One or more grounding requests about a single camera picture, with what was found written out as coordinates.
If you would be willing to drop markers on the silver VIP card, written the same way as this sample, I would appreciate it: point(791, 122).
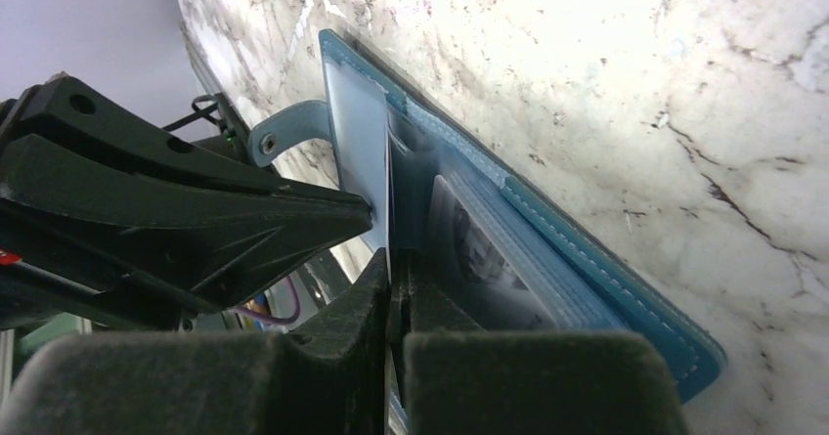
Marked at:
point(358, 114)

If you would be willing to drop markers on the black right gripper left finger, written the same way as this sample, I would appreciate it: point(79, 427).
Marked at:
point(327, 376)

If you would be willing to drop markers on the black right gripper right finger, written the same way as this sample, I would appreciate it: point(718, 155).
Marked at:
point(458, 378)

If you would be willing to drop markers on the blue card holder wallet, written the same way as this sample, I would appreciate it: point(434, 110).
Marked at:
point(578, 280)

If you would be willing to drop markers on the silver crest card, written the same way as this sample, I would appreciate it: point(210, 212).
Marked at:
point(477, 274)

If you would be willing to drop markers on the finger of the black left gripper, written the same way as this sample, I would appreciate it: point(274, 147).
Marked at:
point(200, 267)
point(79, 155)

